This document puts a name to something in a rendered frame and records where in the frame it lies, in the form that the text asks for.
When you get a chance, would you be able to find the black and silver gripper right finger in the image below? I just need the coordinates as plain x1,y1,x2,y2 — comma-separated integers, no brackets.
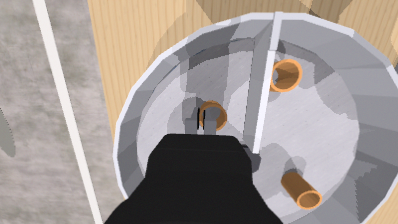
203,108,217,135

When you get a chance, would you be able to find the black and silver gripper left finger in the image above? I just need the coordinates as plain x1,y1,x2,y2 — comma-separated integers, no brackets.
185,107,200,134

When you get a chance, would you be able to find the bronze bushing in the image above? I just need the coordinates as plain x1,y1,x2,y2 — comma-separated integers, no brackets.
269,59,302,92
281,172,322,209
199,100,227,131

